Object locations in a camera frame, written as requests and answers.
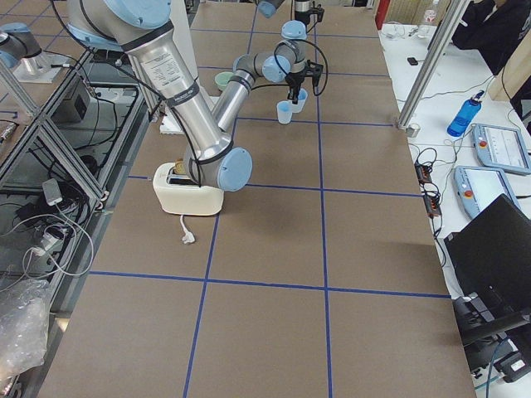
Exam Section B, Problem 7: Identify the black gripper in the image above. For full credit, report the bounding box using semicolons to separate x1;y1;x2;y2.
294;9;311;25
285;72;304;104

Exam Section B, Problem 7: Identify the light blue cup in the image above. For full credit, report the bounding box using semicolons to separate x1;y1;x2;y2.
288;88;308;114
276;100;293;124

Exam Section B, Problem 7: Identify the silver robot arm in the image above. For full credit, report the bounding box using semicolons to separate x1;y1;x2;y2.
67;1;307;192
256;0;314;26

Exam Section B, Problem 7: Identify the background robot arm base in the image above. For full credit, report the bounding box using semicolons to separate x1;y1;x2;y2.
1;22;59;84

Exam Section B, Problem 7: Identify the green bowl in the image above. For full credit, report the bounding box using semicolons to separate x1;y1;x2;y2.
214;71;233;92

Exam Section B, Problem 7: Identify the clear plastic bottle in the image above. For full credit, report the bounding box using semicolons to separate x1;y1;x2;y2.
417;0;439;38

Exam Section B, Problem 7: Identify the bread slice in toaster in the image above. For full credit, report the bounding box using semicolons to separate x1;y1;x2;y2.
173;159;187;175

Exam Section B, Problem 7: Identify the cream toaster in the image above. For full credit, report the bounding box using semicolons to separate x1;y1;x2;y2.
153;162;224;216

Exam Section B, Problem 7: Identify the blue water bottle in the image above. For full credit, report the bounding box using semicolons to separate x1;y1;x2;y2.
446;90;485;138

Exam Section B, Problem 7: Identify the orange black power strip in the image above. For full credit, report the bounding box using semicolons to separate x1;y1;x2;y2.
414;162;442;219

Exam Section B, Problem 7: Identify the white toaster power plug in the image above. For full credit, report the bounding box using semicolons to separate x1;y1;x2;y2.
179;215;196;245

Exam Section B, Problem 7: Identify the seated person in black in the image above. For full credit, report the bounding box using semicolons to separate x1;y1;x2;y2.
451;0;530;75

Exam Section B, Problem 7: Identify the teach pendant tablet near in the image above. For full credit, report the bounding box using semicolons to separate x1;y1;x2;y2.
454;166;519;219

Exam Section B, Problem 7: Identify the teach pendant tablet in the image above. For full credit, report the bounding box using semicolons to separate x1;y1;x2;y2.
471;124;530;175
454;166;519;219

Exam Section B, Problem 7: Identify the teach pendant tablet far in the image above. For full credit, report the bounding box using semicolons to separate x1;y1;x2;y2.
471;124;530;175

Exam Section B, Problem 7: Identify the black laptop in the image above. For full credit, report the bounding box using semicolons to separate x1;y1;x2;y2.
444;194;530;308

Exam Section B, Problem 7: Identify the grey power adapter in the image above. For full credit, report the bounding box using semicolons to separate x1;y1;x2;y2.
42;178;63;206

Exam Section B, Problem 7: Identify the clear plastic bag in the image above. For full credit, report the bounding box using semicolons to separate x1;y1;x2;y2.
1;279;51;380

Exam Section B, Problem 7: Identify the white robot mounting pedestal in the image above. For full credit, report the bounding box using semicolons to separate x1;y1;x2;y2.
160;1;217;140

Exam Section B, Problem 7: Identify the aluminium frame post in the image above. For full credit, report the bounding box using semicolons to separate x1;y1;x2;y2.
397;0;470;138

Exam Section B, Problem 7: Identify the aluminium frame rack right side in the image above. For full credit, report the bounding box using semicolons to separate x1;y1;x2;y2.
1;53;152;315

